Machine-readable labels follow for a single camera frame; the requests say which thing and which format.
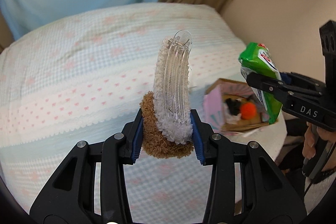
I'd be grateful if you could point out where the green tissue packet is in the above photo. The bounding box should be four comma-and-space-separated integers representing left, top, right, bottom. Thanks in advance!
238, 42, 282, 124

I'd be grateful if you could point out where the orange pompom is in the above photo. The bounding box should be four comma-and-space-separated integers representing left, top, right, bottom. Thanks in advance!
240, 102, 257, 120

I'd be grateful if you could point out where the cardboard box with pink pattern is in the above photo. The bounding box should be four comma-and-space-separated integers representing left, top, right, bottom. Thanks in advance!
203, 79, 269, 133

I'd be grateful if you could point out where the fuzzy brown white hair clip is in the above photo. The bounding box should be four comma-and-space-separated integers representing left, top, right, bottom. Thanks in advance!
140, 30, 194, 159

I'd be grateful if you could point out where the black fuzzy item in box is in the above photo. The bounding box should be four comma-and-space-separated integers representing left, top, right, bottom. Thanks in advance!
225, 98, 242, 116

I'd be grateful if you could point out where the person's right hand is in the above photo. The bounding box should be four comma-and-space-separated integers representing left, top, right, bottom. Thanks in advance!
302, 122, 336, 171

